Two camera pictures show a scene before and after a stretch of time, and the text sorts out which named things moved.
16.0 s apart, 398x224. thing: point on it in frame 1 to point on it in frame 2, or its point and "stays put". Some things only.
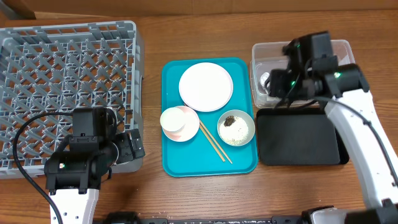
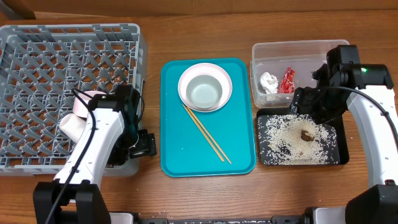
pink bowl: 191,127 to 79,109
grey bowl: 236,127 to 204,91
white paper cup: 172,119 to 73,126
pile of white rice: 234,134 to 296,139
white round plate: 206,86 stays put
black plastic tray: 298,136 stays put
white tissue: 263,76 stays put
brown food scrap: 229,121 to 306,136
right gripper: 277,83 to 305,101
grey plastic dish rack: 55,68 stays put
